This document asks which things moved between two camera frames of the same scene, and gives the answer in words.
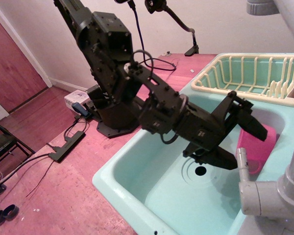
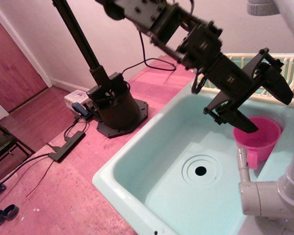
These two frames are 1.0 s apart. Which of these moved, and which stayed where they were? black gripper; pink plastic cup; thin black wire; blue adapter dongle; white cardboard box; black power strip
Moved: black gripper; pink plastic cup
Stayed: black power strip; blue adapter dongle; white cardboard box; thin black wire
